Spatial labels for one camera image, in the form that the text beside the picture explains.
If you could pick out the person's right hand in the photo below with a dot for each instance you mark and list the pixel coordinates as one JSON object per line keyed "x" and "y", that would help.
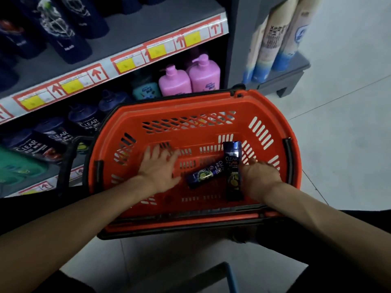
{"x": 261, "y": 180}

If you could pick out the person's left hand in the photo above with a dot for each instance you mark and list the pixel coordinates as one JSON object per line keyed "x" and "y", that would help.
{"x": 159, "y": 170}

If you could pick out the navy green Clear bottle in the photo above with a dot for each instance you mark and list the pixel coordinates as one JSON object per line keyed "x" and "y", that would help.
{"x": 204, "y": 175}
{"x": 232, "y": 152}

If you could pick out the orange shopping basket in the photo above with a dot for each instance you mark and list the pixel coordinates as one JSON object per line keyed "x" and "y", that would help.
{"x": 183, "y": 106}

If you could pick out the grey store shelf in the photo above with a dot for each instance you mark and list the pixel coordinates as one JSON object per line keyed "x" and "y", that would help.
{"x": 137, "y": 27}

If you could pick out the navy black Clear bottle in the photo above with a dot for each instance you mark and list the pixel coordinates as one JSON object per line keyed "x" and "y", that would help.
{"x": 88, "y": 18}

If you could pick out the person's right forearm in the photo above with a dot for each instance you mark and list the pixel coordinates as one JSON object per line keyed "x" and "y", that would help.
{"x": 330, "y": 234}

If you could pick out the person's left forearm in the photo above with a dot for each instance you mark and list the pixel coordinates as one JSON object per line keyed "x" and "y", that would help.
{"x": 61, "y": 234}

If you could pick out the person's right grey shoe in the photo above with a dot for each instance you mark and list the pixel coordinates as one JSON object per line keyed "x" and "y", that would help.
{"x": 244, "y": 234}

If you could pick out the person's black trousers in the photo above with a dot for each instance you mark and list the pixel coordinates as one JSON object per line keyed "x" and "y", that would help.
{"x": 305, "y": 271}

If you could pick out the small teal bottle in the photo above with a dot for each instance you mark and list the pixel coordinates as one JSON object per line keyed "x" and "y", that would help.
{"x": 146, "y": 91}

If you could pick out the purple pump bottle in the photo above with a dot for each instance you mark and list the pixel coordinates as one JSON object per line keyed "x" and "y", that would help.
{"x": 204, "y": 76}
{"x": 174, "y": 83}

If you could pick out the blue plastic stool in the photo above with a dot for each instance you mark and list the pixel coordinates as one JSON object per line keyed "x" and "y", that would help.
{"x": 232, "y": 280}

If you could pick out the grey end rack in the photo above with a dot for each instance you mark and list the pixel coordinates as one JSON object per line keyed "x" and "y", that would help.
{"x": 290, "y": 76}

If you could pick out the grey metal store shelving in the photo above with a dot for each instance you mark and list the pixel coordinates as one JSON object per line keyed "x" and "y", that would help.
{"x": 73, "y": 85}

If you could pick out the white blue tube bottle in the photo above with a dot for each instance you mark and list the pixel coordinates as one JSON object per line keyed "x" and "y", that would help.
{"x": 272, "y": 42}
{"x": 296, "y": 33}
{"x": 255, "y": 57}

